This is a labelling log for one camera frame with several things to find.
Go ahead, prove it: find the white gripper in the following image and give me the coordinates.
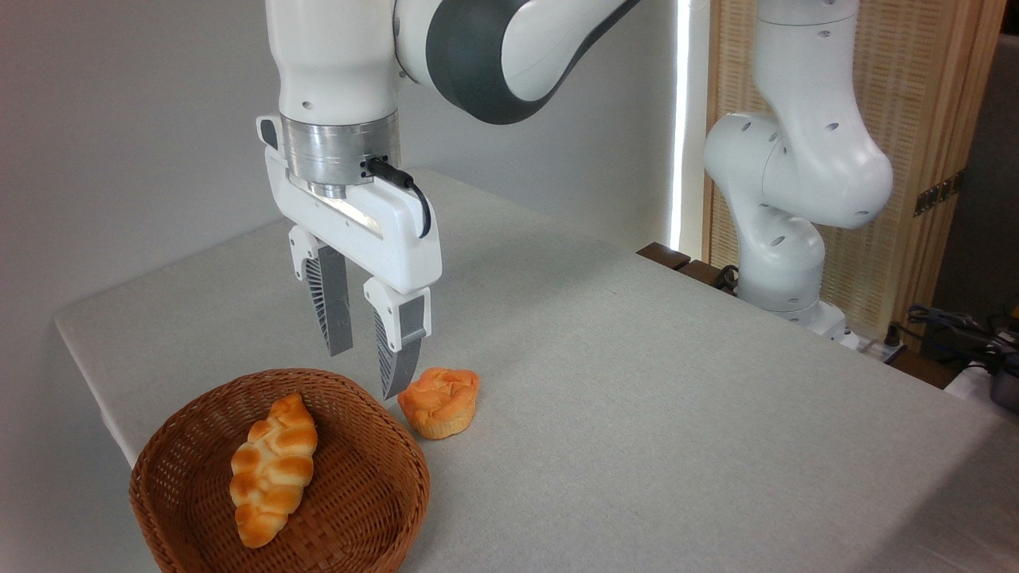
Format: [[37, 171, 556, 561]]
[[256, 115, 443, 401]]

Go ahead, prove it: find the braided bread loaf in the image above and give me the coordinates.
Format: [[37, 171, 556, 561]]
[[229, 392, 318, 550]]

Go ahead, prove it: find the round muffin-shaped bread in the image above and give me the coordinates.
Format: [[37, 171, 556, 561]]
[[397, 367, 481, 441]]

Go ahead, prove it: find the brown wicker basket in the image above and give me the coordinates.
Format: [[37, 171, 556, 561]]
[[129, 368, 431, 573]]

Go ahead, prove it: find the dark wooden board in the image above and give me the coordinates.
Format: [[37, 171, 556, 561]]
[[636, 242, 743, 296]]

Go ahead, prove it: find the dark metal screen hinge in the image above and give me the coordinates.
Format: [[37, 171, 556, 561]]
[[913, 170, 967, 218]]

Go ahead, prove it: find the wooden folding screen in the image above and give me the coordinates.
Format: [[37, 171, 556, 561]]
[[702, 0, 1009, 345]]

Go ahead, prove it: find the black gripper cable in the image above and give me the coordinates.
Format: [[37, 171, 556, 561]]
[[362, 157, 433, 240]]

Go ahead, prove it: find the black cable bundle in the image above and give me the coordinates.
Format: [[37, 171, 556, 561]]
[[882, 304, 1019, 375]]

